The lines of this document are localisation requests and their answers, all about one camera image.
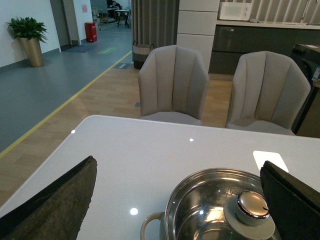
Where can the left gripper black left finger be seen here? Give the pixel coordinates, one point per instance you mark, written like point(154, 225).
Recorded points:
point(57, 211)

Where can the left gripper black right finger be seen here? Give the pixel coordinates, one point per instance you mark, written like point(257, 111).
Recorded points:
point(293, 205)

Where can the glass pot lid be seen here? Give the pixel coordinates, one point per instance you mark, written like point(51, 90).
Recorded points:
point(247, 212)

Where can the stainless steel pot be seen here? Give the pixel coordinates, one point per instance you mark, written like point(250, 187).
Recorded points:
point(200, 207)

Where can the right beige upholstered chair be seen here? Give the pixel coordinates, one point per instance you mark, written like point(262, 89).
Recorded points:
point(266, 95)

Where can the beige upholstered chair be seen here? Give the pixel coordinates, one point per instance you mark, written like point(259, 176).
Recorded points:
point(266, 95)
point(173, 84)

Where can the black washing machine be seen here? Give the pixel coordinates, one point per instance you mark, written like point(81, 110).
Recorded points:
point(307, 121)

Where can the left beige upholstered chair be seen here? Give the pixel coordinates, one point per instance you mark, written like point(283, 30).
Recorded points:
point(173, 84)

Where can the dark grey kitchen counter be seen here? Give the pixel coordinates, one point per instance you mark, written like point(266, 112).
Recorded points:
point(232, 41)

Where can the woven laundry basket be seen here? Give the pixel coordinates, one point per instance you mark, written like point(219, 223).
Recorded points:
point(140, 53)

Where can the green potted plant gold vase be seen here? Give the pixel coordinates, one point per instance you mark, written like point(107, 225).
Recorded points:
point(30, 33)

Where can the red fire extinguisher box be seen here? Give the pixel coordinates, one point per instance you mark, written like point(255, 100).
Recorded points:
point(91, 32)

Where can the white microwave oven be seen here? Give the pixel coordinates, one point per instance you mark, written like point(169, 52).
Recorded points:
point(235, 11)

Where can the white cabinet column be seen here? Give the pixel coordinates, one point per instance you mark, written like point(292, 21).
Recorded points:
point(196, 26)

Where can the grey curtain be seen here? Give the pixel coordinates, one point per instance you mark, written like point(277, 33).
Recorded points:
point(155, 22)

